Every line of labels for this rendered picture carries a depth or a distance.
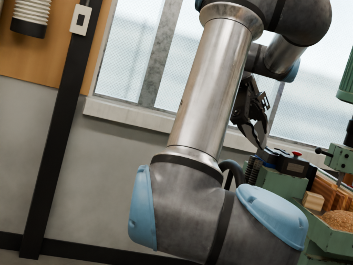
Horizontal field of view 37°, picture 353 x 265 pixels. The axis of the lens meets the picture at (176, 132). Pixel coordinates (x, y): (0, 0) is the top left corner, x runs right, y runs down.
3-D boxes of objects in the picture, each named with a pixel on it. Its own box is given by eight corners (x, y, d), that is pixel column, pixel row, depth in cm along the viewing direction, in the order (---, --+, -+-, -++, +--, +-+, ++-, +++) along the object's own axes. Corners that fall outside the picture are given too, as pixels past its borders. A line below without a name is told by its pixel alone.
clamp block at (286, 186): (239, 183, 160) (248, 156, 158) (278, 192, 164) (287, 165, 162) (258, 201, 146) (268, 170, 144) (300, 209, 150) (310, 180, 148)
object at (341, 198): (300, 187, 164) (304, 172, 164) (304, 188, 165) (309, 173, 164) (334, 212, 145) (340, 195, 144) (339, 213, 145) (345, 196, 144)
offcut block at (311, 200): (303, 206, 141) (308, 194, 141) (301, 202, 145) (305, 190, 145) (320, 211, 141) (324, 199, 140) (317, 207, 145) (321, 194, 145)
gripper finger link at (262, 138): (278, 141, 150) (268, 112, 148) (271, 150, 146) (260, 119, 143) (268, 143, 152) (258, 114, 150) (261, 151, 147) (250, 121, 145)
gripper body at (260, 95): (272, 109, 149) (258, 69, 146) (261, 120, 142) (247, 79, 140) (248, 114, 153) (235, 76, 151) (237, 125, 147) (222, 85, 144)
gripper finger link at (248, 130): (268, 143, 152) (258, 114, 150) (261, 151, 147) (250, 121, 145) (258, 145, 154) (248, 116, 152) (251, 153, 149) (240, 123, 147)
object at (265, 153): (253, 158, 157) (258, 140, 157) (285, 165, 161) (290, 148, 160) (270, 171, 145) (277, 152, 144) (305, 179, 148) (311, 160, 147)
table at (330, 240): (214, 170, 182) (219, 154, 181) (291, 187, 191) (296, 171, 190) (291, 246, 125) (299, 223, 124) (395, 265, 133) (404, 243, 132)
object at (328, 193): (290, 185, 164) (296, 166, 163) (293, 185, 164) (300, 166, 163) (325, 211, 143) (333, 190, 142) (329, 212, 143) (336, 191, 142)
